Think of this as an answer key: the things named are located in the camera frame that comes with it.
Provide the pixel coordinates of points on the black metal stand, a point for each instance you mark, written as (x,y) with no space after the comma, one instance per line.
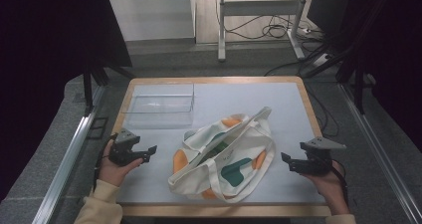
(359,91)
(88,91)

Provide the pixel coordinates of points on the white metal stand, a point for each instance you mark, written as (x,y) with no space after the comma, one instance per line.
(258,7)

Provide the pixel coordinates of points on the person's left hand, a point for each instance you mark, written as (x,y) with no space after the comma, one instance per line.
(111,172)

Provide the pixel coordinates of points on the aluminium rail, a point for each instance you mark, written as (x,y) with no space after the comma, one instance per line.
(66,164)
(381,151)

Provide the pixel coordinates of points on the white patterned tote bag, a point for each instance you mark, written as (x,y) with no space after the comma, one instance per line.
(232,151)

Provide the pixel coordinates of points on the white power strip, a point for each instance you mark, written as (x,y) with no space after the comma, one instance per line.
(321,59)

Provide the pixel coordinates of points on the clear plastic box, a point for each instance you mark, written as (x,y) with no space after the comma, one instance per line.
(159,111)

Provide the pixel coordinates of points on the person's right hand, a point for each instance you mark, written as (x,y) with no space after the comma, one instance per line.
(333,190)

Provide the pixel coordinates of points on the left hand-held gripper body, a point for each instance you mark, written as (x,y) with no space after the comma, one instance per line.
(123,151)

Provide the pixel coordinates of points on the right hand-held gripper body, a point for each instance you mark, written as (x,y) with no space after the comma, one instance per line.
(318,162)

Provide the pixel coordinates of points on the dark curtain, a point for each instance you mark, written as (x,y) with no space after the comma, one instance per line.
(43,68)
(394,51)

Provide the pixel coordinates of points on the grey cabinet panel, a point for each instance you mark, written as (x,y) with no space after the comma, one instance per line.
(152,15)

